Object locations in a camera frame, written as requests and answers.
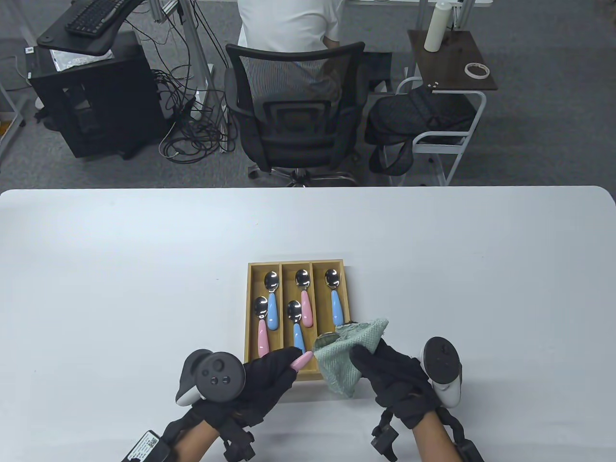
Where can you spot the person's right hand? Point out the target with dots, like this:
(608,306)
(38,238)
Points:
(399,380)

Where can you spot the person's left hand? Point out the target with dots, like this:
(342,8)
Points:
(269,380)

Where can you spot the black white controller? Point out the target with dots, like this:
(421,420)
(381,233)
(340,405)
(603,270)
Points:
(442,365)
(219,378)

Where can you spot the green fish scale cleaning cloth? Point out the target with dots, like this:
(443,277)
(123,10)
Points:
(341,365)

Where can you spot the person's left forearm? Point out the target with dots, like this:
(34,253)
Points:
(192,445)

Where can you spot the person's right forearm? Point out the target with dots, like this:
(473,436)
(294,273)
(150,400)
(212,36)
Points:
(435,445)

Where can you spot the wooden cutlery tray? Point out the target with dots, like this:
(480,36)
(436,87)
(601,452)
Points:
(317,298)

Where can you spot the black mesh office chair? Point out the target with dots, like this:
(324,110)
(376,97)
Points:
(293,130)

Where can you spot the black bag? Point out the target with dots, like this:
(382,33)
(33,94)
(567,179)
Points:
(414,115)

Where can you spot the white tape roll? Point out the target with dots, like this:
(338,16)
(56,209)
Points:
(477,70)

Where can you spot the black cabinet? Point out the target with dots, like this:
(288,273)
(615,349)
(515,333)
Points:
(101,106)

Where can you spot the brown white side table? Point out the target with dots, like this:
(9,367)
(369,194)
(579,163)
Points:
(464,53)

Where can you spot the white cylindrical bottle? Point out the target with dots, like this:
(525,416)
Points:
(437,29)

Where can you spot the silver foil bag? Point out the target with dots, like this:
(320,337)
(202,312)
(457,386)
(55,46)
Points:
(72,60)

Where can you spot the black keyboard shelf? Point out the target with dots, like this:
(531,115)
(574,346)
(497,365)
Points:
(82,43)

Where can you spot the black keyboard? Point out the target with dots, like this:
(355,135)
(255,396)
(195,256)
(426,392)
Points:
(94,17)

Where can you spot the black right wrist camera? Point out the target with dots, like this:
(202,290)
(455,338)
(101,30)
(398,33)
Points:
(384,440)

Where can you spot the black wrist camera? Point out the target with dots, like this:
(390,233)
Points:
(384,440)
(144,447)

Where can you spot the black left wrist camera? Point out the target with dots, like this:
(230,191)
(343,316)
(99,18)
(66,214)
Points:
(144,447)

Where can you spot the aluminium post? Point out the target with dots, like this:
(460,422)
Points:
(192,48)

